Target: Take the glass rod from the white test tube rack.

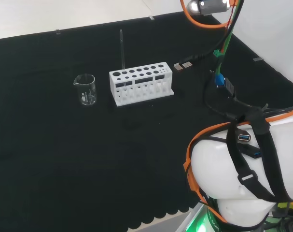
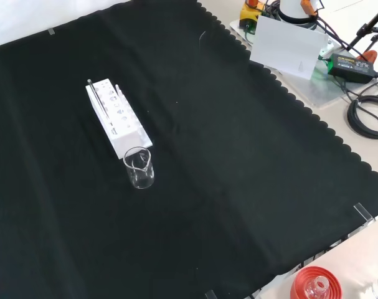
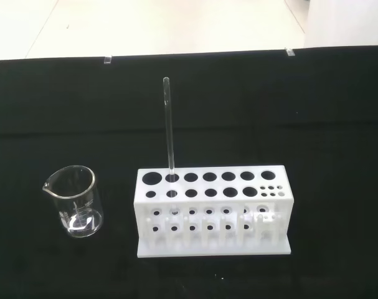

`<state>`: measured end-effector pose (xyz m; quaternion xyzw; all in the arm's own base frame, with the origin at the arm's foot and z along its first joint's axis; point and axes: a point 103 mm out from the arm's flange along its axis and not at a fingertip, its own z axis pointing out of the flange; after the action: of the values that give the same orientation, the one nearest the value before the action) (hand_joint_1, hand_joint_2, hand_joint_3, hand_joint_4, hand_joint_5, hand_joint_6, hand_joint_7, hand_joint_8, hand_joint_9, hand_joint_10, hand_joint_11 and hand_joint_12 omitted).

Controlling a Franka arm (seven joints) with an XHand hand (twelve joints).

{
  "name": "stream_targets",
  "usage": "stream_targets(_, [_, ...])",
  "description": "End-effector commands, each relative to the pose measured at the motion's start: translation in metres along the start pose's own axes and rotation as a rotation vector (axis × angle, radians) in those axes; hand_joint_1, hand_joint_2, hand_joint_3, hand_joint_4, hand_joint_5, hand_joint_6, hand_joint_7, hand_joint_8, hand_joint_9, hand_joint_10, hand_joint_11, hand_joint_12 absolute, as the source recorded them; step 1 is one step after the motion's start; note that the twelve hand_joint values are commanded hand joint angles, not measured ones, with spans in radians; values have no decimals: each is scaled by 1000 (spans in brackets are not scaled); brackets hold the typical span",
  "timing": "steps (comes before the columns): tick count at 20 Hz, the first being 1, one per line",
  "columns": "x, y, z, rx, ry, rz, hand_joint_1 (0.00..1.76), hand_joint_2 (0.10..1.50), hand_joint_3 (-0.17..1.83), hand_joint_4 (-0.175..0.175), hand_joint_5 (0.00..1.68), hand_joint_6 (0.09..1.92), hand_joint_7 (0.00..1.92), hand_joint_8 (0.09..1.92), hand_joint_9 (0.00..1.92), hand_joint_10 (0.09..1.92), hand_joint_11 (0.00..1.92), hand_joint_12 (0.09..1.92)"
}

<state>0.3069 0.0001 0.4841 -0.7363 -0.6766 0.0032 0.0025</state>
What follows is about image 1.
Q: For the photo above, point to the white test tube rack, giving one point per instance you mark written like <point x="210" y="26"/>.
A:
<point x="112" y="84"/>

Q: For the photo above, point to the clear glass rod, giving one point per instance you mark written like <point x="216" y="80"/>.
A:
<point x="122" y="53"/>

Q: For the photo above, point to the blue connector plug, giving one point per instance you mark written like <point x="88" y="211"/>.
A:
<point x="219" y="81"/>

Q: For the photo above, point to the black bench cloth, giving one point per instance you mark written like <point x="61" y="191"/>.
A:
<point x="64" y="157"/>

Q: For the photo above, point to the clear glass beaker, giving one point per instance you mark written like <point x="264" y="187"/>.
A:
<point x="88" y="96"/>

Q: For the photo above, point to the black USB hub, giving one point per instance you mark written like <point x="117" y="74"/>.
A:
<point x="251" y="147"/>

